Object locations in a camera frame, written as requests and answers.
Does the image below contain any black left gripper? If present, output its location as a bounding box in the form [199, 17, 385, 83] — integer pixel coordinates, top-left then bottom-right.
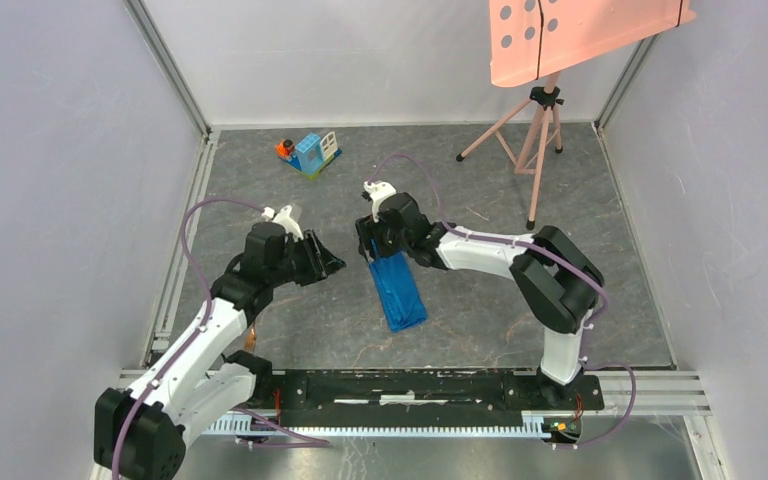
[268, 228, 346, 288]

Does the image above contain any blue cloth napkin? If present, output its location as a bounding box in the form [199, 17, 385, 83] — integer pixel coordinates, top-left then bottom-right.
[368, 240, 428, 333]

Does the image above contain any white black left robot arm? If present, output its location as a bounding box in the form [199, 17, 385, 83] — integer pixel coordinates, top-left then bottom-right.
[93, 221, 346, 479]

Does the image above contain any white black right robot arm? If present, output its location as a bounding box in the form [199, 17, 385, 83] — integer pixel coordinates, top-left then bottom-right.
[355, 182, 609, 408]

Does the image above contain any colourful toy block house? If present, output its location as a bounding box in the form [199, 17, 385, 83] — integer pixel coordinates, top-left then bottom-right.
[274, 131, 342, 180]

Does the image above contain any copper metallic fork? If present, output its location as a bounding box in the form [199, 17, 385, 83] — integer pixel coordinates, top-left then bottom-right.
[243, 325, 257, 354]

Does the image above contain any pink music stand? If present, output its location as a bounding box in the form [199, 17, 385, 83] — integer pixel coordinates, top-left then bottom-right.
[456, 0, 697, 229]

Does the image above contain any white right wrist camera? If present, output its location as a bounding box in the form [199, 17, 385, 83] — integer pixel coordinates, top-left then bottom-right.
[363, 181, 398, 222]

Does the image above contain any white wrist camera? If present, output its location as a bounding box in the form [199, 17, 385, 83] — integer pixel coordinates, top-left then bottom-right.
[260, 204, 303, 240]
[363, 181, 398, 222]

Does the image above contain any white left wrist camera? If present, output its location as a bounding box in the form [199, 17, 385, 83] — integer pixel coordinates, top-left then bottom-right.
[260, 204, 303, 240]

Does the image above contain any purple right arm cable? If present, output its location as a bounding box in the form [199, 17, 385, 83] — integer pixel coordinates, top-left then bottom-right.
[365, 153, 638, 452]

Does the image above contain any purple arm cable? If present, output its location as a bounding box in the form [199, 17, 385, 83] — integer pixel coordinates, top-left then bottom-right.
[365, 153, 638, 452]
[110, 198, 332, 480]

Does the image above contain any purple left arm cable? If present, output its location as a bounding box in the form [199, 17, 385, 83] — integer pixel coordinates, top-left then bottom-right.
[110, 198, 332, 480]

